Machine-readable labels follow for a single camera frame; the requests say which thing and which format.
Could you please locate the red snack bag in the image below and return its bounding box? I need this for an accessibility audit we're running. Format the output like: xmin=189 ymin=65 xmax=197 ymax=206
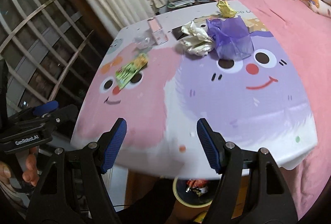
xmin=186 ymin=179 xmax=208 ymax=189

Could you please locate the green snack wrapper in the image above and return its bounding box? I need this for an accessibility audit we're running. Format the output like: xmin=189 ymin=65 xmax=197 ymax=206
xmin=115 ymin=53 xmax=149 ymax=90

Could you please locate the white paper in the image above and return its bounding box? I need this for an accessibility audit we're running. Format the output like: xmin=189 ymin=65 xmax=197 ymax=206
xmin=179 ymin=21 xmax=215 ymax=57

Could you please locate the clear plastic cup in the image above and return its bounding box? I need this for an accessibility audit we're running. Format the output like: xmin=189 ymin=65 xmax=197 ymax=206
xmin=133 ymin=36 xmax=154 ymax=50

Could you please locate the purple plastic bag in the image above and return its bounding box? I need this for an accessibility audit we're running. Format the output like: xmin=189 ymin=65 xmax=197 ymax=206
xmin=206 ymin=16 xmax=254 ymax=61

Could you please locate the black packet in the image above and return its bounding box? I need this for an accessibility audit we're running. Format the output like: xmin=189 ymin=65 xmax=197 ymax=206
xmin=172 ymin=26 xmax=187 ymax=41

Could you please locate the pink strawberry milk carton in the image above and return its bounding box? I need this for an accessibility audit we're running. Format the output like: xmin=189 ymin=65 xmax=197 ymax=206
xmin=148 ymin=18 xmax=168 ymax=45

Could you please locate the yellow wrapper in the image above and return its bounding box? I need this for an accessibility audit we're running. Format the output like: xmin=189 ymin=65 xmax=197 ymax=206
xmin=217 ymin=0 xmax=237 ymax=18

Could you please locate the blue and cream trash bin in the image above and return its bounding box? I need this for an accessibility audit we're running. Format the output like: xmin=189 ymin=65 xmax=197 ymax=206
xmin=173 ymin=178 xmax=219 ymax=208

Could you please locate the person's left hand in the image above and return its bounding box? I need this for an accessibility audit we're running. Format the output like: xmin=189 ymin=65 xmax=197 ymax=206
xmin=0 ymin=147 xmax=40 ymax=187

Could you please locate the metal window grille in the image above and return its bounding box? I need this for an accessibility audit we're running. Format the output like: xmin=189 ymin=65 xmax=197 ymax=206
xmin=1 ymin=0 xmax=106 ymax=115

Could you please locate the cartoon printed tablecloth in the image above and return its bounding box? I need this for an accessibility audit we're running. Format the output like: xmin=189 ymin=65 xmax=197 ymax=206
xmin=71 ymin=0 xmax=318 ymax=179

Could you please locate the pink bed blanket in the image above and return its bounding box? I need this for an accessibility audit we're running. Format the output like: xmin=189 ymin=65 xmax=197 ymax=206
xmin=215 ymin=0 xmax=330 ymax=218

